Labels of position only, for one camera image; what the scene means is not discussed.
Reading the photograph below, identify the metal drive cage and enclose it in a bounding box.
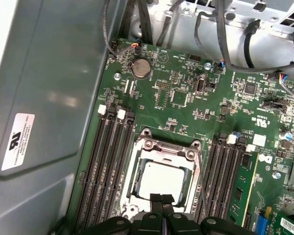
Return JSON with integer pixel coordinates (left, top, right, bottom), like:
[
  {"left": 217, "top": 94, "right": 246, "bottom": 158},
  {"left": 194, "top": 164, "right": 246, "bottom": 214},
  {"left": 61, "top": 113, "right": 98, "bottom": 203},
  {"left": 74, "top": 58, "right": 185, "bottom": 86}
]
[{"left": 127, "top": 0, "right": 294, "bottom": 74}]

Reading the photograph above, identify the round coin battery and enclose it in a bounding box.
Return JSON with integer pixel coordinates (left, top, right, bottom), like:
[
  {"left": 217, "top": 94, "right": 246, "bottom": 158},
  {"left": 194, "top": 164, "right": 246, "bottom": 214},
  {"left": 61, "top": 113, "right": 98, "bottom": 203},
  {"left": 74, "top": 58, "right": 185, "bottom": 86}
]
[{"left": 131, "top": 57, "right": 152, "bottom": 80}]

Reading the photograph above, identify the black braided wire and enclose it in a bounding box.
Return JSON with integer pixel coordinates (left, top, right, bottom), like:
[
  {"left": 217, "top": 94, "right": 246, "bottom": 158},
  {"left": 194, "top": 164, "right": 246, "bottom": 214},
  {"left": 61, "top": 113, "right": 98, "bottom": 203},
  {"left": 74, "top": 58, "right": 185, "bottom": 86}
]
[{"left": 136, "top": 0, "right": 154, "bottom": 45}]

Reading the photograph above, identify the CPU socket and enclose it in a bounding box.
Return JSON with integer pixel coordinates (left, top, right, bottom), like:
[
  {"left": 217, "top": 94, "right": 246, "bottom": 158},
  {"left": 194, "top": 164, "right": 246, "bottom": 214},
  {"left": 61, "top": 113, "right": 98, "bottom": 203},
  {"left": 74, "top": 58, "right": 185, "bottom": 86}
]
[{"left": 122, "top": 127, "right": 204, "bottom": 221}]

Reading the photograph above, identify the white UL sticker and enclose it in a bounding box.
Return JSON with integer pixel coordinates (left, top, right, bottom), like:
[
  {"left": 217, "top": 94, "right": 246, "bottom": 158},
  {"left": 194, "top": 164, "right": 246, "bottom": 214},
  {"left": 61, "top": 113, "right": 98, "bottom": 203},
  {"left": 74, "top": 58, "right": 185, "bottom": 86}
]
[{"left": 1, "top": 112, "right": 35, "bottom": 172}]

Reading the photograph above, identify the green RAM stick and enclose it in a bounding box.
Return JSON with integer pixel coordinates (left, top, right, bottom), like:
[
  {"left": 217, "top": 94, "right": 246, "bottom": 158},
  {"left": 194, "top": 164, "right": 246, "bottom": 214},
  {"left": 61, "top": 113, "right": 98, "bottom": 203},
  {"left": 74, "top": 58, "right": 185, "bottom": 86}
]
[{"left": 234, "top": 150, "right": 260, "bottom": 228}]

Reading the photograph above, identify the black PC case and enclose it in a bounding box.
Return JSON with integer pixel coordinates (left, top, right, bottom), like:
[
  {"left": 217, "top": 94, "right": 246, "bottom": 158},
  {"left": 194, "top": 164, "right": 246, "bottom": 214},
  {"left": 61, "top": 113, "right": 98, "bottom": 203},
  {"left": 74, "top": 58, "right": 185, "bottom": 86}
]
[{"left": 0, "top": 0, "right": 294, "bottom": 235}]

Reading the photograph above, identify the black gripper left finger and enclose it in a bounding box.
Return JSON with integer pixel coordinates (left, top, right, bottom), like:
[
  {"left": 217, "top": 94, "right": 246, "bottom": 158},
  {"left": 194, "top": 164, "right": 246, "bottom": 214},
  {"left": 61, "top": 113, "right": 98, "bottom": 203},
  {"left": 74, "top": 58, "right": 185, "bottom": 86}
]
[{"left": 83, "top": 192, "right": 164, "bottom": 235}]

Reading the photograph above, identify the metal socket cover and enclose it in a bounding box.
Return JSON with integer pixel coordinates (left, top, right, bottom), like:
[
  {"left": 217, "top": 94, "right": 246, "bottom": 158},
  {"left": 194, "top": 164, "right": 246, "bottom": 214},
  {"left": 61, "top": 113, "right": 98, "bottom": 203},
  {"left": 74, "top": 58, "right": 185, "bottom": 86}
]
[{"left": 126, "top": 144, "right": 203, "bottom": 213}]

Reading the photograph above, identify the silver CPU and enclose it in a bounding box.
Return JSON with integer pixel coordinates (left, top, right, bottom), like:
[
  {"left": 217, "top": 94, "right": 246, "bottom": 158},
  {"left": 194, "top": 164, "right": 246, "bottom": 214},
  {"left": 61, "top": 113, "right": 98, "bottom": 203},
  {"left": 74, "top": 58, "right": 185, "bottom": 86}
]
[{"left": 137, "top": 160, "right": 187, "bottom": 200}]

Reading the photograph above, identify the black RAM slot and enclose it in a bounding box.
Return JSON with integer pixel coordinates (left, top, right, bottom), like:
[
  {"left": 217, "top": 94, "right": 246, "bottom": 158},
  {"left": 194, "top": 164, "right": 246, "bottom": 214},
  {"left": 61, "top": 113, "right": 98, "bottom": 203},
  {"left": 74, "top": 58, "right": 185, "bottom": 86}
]
[
  {"left": 77, "top": 104, "right": 107, "bottom": 222},
  {"left": 212, "top": 136, "right": 236, "bottom": 221},
  {"left": 202, "top": 136, "right": 225, "bottom": 221},
  {"left": 110, "top": 114, "right": 137, "bottom": 218},
  {"left": 88, "top": 104, "right": 117, "bottom": 222},
  {"left": 99, "top": 109, "right": 127, "bottom": 222},
  {"left": 222, "top": 138, "right": 245, "bottom": 222}
]

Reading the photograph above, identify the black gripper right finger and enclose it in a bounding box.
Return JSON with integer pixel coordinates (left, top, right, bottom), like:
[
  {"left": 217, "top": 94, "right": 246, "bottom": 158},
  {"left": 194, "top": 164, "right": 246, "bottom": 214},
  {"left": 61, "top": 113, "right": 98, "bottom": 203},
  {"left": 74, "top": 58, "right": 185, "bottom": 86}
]
[{"left": 163, "top": 194, "right": 258, "bottom": 235}]

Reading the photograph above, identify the metal CPU locking lever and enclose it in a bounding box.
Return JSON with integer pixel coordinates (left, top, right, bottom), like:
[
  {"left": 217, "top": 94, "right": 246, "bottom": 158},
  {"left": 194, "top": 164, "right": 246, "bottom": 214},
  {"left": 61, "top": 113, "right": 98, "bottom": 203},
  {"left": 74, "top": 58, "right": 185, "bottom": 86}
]
[{"left": 197, "top": 146, "right": 208, "bottom": 217}]

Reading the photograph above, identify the blue expansion slot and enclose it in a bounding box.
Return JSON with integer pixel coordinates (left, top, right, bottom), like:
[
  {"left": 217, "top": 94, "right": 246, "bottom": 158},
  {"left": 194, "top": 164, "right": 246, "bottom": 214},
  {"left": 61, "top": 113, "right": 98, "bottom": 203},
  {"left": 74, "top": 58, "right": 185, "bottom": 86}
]
[{"left": 258, "top": 207, "right": 271, "bottom": 235}]

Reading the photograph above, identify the green motherboard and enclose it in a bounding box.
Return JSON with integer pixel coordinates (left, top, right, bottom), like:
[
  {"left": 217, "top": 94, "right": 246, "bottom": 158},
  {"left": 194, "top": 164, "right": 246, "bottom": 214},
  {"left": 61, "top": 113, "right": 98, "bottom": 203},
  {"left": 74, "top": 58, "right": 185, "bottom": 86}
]
[{"left": 74, "top": 38, "right": 294, "bottom": 235}]

